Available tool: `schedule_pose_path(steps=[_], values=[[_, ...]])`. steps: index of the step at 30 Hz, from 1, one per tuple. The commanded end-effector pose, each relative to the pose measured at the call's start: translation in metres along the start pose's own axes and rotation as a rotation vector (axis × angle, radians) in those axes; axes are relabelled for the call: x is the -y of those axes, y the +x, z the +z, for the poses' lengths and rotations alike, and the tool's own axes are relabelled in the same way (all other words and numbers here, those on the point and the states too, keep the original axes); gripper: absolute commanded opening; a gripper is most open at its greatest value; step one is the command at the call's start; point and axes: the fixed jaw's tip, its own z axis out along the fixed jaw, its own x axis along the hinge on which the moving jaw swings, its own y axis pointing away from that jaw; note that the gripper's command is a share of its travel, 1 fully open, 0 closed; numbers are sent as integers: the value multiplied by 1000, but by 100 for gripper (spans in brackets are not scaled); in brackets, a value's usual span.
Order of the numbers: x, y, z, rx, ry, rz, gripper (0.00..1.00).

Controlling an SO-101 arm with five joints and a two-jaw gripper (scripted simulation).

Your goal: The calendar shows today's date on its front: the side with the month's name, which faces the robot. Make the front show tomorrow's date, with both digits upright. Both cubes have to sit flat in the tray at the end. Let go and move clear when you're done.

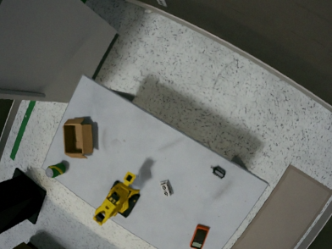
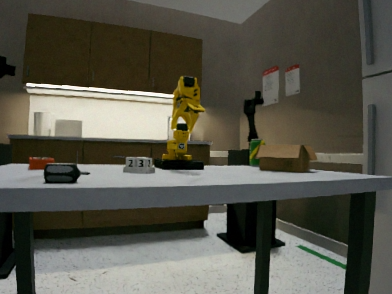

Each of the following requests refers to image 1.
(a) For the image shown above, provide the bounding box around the green drink can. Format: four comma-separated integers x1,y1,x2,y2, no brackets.
45,163,66,178

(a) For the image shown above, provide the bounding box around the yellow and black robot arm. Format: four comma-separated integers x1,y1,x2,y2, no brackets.
93,185,129,225

